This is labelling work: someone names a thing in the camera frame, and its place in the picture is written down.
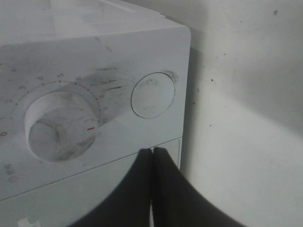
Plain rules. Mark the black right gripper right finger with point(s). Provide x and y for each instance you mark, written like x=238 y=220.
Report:
x=176 y=203

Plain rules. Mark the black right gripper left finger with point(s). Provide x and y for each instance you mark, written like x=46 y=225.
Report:
x=129 y=203

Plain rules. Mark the white microwave door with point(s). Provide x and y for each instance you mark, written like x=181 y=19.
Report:
x=38 y=193

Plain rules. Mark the white timer knob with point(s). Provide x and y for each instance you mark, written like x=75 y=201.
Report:
x=60 y=126

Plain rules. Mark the round door release button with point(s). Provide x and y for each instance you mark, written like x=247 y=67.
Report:
x=153 y=95

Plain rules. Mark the white microwave oven body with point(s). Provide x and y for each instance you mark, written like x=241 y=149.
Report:
x=98 y=49

